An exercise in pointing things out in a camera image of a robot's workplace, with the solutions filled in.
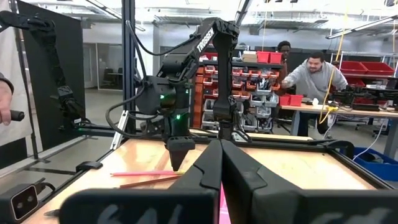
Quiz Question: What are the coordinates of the white cable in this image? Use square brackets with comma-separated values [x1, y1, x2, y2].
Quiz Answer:
[353, 121, 386, 161]

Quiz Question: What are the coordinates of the shelf rack with small bins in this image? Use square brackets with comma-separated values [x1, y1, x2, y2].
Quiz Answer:
[192, 51, 285, 131]

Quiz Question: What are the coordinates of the silver aluminium bar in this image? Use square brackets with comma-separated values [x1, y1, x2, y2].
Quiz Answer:
[110, 110, 129, 150]

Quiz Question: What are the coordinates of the black partition panel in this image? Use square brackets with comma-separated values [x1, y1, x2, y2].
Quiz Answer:
[17, 0, 86, 152]

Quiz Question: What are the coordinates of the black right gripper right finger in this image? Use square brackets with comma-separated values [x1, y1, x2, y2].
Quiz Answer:
[221, 139, 301, 224]

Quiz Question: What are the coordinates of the person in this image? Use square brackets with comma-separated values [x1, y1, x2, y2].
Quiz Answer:
[275, 40, 292, 94]
[0, 0, 34, 147]
[281, 50, 349, 138]

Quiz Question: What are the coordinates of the person's hand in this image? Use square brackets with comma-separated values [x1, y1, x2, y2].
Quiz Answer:
[0, 80, 14, 126]

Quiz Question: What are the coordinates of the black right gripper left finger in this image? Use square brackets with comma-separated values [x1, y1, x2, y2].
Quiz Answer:
[169, 139, 223, 224]

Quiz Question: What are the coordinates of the pink pencil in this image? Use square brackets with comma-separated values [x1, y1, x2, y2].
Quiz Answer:
[110, 170, 185, 177]

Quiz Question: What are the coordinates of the supply box pink lid clear base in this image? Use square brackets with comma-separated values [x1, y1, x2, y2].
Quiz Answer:
[218, 183, 231, 224]

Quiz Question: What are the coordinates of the black corner bracket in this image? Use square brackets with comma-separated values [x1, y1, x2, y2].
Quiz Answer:
[75, 161, 103, 173]
[323, 139, 355, 159]

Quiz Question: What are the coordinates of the yellow hanging cable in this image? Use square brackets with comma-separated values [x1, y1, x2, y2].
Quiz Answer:
[318, 12, 349, 125]

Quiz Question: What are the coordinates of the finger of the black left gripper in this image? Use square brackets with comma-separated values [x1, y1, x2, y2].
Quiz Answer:
[166, 136, 197, 172]

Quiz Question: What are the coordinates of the black table-level camera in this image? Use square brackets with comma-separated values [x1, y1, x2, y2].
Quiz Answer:
[0, 183, 40, 223]

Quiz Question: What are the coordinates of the wooden workbench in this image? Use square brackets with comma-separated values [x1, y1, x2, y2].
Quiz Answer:
[279, 104, 398, 159]

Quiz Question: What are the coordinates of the blue plastic bin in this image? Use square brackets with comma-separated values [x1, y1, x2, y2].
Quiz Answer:
[353, 147, 398, 182]

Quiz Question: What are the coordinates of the ceiling tube light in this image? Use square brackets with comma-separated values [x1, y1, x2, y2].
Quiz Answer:
[325, 15, 398, 40]

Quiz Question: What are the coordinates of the large red storage bin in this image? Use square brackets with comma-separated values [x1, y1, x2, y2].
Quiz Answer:
[361, 61, 395, 76]
[340, 61, 368, 75]

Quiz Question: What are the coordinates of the red-brown pencil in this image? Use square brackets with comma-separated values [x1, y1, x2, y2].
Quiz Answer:
[119, 175, 183, 189]

